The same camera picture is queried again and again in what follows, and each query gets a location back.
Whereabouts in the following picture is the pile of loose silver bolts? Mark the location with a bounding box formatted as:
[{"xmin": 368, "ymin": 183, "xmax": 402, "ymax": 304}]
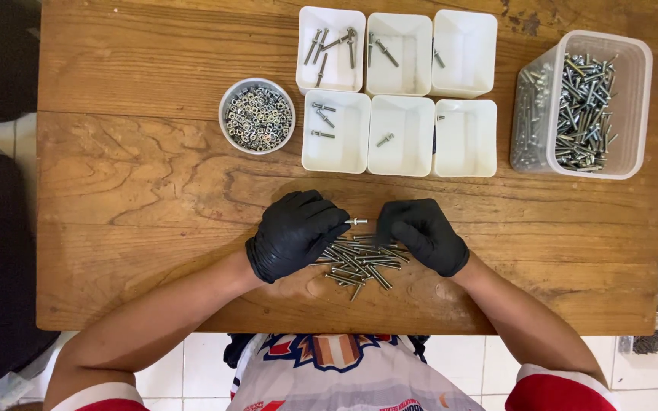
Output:
[{"xmin": 309, "ymin": 231, "xmax": 412, "ymax": 302}]

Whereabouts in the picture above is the clear plastic tub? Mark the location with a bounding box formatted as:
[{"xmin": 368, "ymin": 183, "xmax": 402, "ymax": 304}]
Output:
[{"xmin": 510, "ymin": 30, "xmax": 653, "ymax": 180}]

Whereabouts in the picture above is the group of long sorted bolts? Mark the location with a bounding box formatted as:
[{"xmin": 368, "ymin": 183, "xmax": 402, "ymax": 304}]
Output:
[{"xmin": 304, "ymin": 27, "xmax": 358, "ymax": 88}]

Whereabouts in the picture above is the heap of silver nuts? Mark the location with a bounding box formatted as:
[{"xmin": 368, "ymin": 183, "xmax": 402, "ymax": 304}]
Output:
[{"xmin": 225, "ymin": 86, "xmax": 294, "ymax": 152}]

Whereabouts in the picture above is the heap of mixed silver bolts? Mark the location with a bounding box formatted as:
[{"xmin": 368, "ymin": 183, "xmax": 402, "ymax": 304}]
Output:
[{"xmin": 513, "ymin": 53, "xmax": 620, "ymax": 172}]

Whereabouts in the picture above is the person's right hand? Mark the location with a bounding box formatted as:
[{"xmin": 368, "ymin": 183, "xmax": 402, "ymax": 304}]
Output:
[{"xmin": 376, "ymin": 199, "xmax": 470, "ymax": 278}]

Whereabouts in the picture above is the white plastic sorting bin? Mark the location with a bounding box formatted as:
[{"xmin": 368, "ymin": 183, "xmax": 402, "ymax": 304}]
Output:
[
  {"xmin": 433, "ymin": 99, "xmax": 498, "ymax": 178},
  {"xmin": 367, "ymin": 95, "xmax": 436, "ymax": 177},
  {"xmin": 296, "ymin": 6, "xmax": 366, "ymax": 94},
  {"xmin": 302, "ymin": 89, "xmax": 371, "ymax": 174},
  {"xmin": 431, "ymin": 9, "xmax": 498, "ymax": 98},
  {"xmin": 365, "ymin": 13, "xmax": 434, "ymax": 97}
]

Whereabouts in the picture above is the person's white printed shirt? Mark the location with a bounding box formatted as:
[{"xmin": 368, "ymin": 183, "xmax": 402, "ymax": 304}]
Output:
[{"xmin": 49, "ymin": 334, "xmax": 621, "ymax": 411}]

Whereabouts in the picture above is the round white bowl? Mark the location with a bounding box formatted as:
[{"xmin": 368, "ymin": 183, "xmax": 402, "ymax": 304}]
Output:
[{"xmin": 218, "ymin": 78, "xmax": 297, "ymax": 155}]

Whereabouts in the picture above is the person's left hand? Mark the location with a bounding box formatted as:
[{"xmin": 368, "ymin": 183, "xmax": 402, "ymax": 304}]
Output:
[{"xmin": 245, "ymin": 190, "xmax": 351, "ymax": 284}]

